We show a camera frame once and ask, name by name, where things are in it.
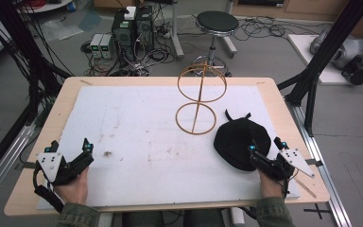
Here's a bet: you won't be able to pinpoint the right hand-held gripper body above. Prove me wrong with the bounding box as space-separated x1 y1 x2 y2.
249 148 316 183

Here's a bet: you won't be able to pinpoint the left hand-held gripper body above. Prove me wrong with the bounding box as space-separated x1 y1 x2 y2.
32 151 95 187

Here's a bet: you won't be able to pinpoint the black knitted hat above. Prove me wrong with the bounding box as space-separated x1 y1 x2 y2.
213 108 272 172

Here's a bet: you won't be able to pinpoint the person's right hand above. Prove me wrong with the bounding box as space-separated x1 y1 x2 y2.
258 169 286 201

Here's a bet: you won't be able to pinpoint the person's left hand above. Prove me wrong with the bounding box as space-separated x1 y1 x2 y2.
53 166 90 206

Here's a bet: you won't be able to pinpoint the thin wooden stick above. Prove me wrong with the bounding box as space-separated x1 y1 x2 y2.
294 178 318 200

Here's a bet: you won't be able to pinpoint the white foam mat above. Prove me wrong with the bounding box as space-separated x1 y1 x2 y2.
36 85 301 211

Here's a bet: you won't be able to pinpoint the white floor platform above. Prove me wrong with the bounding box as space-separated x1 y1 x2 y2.
287 33 363 86

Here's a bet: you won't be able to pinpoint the grey power supply unit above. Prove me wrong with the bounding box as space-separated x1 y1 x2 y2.
89 33 104 60
100 33 116 60

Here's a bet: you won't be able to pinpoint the person's legs dark trousers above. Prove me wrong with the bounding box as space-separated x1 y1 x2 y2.
120 208 232 227

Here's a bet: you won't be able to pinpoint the black device on platform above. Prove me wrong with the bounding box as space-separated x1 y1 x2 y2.
340 57 363 86

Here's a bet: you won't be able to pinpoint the grey robot shell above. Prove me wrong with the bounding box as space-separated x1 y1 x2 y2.
309 28 363 71

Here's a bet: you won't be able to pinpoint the black computer tower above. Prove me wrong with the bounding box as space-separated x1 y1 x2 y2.
111 9 137 61
134 5 155 52

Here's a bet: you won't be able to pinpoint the clear plastic sheet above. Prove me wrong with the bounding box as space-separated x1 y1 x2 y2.
40 18 85 42

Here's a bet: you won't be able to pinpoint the black round stool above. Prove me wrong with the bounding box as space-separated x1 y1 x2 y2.
191 10 241 78

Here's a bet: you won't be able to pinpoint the grey desk leg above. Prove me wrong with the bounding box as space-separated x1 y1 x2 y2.
169 0 185 61

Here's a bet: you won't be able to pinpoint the small white box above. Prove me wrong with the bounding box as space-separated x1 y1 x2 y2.
124 6 137 21

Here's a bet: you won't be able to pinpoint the round white table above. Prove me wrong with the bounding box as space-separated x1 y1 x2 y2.
17 0 74 14

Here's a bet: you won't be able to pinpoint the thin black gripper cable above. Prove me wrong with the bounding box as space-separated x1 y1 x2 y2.
282 168 299 201

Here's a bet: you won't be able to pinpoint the black gripper strap cable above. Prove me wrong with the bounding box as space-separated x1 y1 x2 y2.
32 168 66 213

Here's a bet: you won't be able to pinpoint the aluminium rail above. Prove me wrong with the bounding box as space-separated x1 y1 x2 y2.
286 101 354 227
0 121 38 211

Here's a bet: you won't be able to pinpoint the wooden ring hat stand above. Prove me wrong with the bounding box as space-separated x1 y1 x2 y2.
175 61 228 136

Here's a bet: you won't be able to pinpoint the black metal frame stand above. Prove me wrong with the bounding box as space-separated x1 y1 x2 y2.
0 0 74 127
276 0 363 137

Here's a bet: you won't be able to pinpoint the tangle of cables by computers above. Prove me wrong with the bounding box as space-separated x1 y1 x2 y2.
79 37 178 78

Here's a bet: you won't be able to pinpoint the tangle of black floor cables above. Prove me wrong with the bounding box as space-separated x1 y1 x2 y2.
233 14 322 43

